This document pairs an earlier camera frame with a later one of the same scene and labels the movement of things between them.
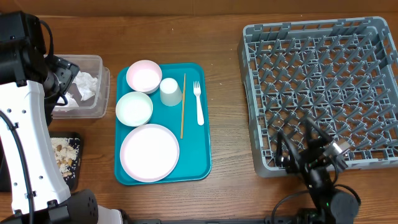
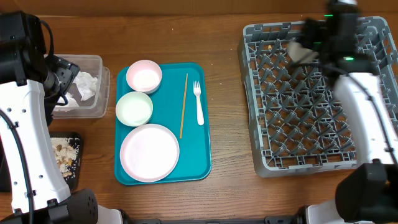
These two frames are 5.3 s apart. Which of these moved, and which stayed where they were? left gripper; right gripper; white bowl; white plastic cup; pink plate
Moved: right gripper; white plastic cup
Stayed: white bowl; pink plate; left gripper
